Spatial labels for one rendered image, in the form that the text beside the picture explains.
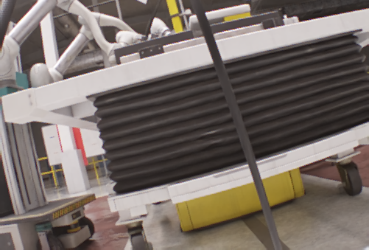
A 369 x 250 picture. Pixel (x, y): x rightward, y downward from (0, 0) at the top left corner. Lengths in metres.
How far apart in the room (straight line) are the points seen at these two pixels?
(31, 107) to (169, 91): 0.47
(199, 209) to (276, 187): 0.46
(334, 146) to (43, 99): 0.99
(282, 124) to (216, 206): 0.89
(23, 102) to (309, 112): 0.99
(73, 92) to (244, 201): 1.20
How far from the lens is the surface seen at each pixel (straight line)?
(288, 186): 1.97
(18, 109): 1.17
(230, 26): 1.77
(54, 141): 10.38
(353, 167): 1.85
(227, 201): 1.90
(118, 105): 1.09
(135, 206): 1.07
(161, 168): 1.07
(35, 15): 2.05
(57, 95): 1.12
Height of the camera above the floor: 0.55
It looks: 8 degrees up
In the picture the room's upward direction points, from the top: 15 degrees counter-clockwise
